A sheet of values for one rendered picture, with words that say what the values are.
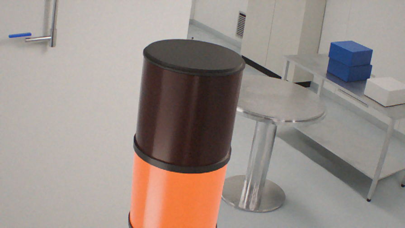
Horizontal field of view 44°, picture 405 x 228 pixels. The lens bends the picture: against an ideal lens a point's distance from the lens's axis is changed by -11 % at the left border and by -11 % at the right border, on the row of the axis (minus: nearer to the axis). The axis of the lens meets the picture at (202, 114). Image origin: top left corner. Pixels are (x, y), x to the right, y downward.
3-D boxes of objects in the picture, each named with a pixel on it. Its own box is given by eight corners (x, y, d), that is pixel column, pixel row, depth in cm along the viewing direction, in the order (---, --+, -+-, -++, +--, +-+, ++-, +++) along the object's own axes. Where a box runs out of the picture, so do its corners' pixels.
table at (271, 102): (240, 235, 411) (263, 127, 375) (178, 178, 481) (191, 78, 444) (323, 207, 462) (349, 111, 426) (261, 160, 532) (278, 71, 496)
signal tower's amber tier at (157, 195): (156, 255, 27) (164, 178, 25) (115, 207, 31) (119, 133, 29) (232, 235, 30) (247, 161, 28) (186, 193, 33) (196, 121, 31)
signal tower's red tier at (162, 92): (164, 175, 25) (175, 80, 23) (119, 130, 29) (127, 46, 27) (248, 158, 28) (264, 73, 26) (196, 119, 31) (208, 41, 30)
